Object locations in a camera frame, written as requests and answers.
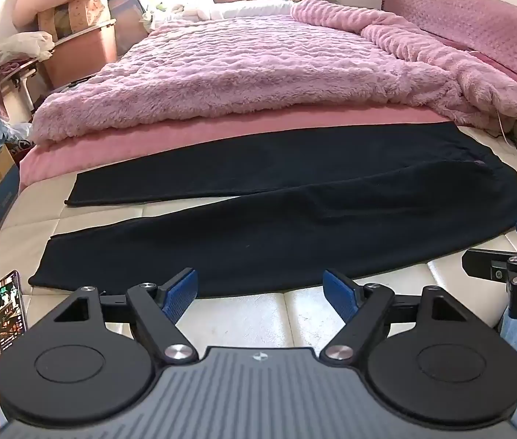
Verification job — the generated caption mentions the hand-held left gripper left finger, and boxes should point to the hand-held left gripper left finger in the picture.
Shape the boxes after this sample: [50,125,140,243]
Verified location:
[52,267,200,365]

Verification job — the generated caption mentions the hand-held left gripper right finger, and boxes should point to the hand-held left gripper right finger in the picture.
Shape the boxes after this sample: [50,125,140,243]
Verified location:
[321,269,466,365]

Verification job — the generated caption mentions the black pants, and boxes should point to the black pants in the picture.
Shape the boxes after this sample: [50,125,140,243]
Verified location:
[27,121,517,298]

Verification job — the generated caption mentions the pink bed sheet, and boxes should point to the pink bed sheet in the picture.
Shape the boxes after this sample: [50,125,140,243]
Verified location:
[18,105,452,193]

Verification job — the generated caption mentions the smartphone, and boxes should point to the smartphone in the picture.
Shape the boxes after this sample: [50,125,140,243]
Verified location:
[0,270,28,355]

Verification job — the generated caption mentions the purple quilted headboard cover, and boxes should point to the purple quilted headboard cover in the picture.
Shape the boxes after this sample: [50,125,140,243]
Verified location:
[381,0,517,97]

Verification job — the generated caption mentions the pink fluffy blanket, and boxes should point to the pink fluffy blanket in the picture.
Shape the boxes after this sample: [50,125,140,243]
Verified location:
[32,0,517,143]

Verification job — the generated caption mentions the pink storage box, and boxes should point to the pink storage box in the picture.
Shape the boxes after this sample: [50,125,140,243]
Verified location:
[36,18,119,90]

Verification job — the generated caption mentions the white bedding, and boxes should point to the white bedding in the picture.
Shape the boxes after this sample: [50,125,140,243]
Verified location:
[181,0,297,22]

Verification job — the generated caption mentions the white plastic bag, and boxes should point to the white plastic bag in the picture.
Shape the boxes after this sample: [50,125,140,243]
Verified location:
[0,32,55,78]

